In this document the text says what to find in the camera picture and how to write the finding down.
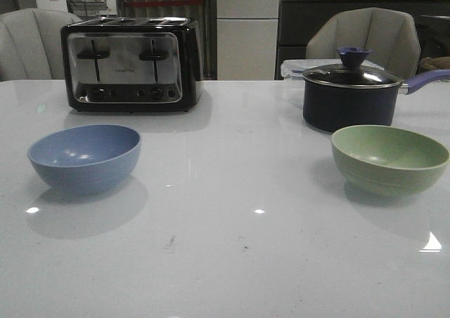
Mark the blue bowl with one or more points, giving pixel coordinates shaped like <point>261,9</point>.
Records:
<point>86,160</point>

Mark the green bowl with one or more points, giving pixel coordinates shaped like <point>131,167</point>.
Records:
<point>388,161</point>

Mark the clear plastic food container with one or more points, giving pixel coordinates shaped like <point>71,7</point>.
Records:
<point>292,69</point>

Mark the dark blue saucepan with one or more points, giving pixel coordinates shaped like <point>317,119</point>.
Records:
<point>331,108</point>

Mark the white refrigerator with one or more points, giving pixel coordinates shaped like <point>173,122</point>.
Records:
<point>246,39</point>

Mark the black and chrome toaster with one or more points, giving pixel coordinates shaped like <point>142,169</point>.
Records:
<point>133,64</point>

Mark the glass pot lid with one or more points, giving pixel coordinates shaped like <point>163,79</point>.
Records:
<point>350,72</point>

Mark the dark kitchen counter cabinet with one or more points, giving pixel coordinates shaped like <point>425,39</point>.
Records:
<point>314,29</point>

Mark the red barrier tape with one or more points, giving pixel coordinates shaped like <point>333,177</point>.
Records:
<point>163,3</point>

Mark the metal cart in background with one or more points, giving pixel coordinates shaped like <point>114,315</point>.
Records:
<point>87,9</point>

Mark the beige chair right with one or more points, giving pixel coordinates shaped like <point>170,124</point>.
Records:
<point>391,35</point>

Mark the beige chair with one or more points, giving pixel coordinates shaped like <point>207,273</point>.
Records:
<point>31,44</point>
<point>391,35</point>

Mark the beige chair left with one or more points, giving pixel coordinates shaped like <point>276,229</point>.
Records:
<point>31,44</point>

